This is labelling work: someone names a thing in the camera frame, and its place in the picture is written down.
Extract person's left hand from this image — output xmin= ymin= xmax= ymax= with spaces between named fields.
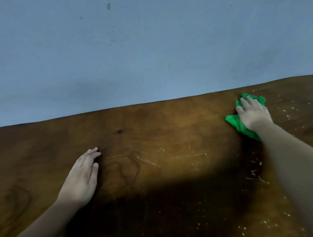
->
xmin=55 ymin=147 xmax=102 ymax=205

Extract person's right hand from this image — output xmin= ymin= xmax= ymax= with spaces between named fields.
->
xmin=235 ymin=96 xmax=274 ymax=132

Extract green cleaning cloth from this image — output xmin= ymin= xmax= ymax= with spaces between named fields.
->
xmin=225 ymin=93 xmax=267 ymax=141

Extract person's left forearm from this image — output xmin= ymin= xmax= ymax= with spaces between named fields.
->
xmin=16 ymin=197 xmax=91 ymax=237

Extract person's right forearm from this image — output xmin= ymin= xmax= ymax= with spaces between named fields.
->
xmin=253 ymin=121 xmax=313 ymax=235

